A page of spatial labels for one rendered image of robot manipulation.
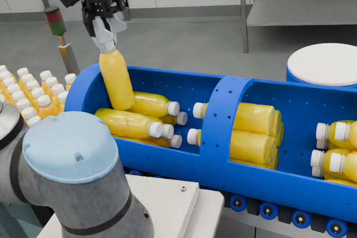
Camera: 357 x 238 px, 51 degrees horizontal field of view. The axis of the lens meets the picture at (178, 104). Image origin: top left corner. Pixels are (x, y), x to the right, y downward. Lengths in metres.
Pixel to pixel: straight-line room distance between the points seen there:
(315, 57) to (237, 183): 0.67
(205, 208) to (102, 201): 0.24
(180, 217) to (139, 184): 0.12
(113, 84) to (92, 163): 0.51
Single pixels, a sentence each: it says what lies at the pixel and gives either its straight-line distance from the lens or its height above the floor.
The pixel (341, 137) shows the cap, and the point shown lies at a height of 1.15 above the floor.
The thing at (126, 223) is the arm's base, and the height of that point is 1.25.
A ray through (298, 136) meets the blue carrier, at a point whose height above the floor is 1.02.
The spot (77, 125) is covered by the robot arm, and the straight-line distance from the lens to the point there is 0.54.
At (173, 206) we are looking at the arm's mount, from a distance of 0.69.
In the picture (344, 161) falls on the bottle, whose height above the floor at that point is 1.12.
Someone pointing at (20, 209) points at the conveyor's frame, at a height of 0.80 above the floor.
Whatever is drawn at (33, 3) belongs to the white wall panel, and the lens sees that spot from 5.71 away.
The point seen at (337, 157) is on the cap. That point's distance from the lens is 0.84.
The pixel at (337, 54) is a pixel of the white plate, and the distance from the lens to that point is 1.39.
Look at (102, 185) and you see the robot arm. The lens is 0.53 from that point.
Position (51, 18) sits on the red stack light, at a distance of 1.58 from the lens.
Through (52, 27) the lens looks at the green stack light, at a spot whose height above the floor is 1.19.
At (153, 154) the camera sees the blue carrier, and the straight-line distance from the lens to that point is 0.90.
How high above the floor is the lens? 1.69
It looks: 34 degrees down
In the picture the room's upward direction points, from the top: 11 degrees counter-clockwise
